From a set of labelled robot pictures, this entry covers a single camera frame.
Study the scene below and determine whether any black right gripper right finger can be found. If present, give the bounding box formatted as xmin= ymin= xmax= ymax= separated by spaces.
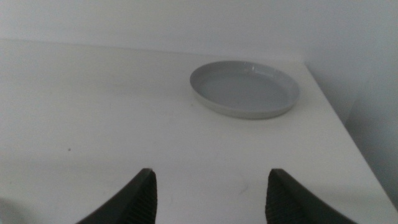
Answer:
xmin=264 ymin=169 xmax=358 ymax=224

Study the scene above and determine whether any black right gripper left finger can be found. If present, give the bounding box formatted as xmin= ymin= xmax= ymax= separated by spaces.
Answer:
xmin=76 ymin=168 xmax=158 ymax=224

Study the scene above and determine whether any grey shallow bowl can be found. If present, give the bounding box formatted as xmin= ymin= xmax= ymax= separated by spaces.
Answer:
xmin=189 ymin=60 xmax=301 ymax=120

